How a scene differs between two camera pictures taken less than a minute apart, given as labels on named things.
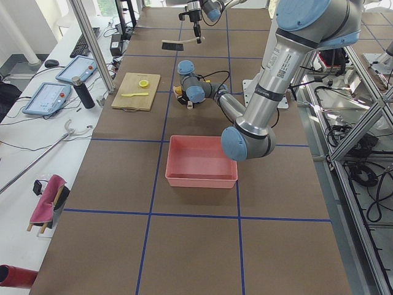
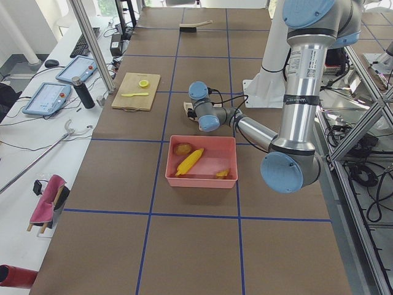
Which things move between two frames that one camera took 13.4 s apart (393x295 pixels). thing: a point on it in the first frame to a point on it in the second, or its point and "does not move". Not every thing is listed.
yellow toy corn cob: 178,90 to 194,155
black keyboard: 81,48 does not move
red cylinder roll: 15,276 does not move
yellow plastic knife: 131,94 does not move
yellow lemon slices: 143,83 does not move
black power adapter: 116,46 does not move
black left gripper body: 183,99 to 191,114
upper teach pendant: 81,66 does not move
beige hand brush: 176,45 to 192,27
